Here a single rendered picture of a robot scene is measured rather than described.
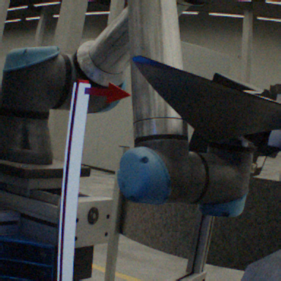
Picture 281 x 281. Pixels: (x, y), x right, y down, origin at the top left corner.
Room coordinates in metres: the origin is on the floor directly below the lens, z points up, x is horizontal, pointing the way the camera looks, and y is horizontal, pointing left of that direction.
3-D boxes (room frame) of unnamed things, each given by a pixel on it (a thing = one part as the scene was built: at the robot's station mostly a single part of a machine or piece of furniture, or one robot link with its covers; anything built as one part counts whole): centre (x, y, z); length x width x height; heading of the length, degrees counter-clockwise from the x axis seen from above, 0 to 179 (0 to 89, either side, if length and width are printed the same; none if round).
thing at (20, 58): (1.30, 0.23, 1.20); 0.13 x 0.12 x 0.14; 127
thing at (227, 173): (1.00, -0.12, 1.08); 0.11 x 0.08 x 0.11; 127
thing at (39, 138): (1.29, 0.24, 1.09); 0.15 x 0.15 x 0.10
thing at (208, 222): (1.25, -0.14, 0.96); 0.03 x 0.03 x 0.20; 65
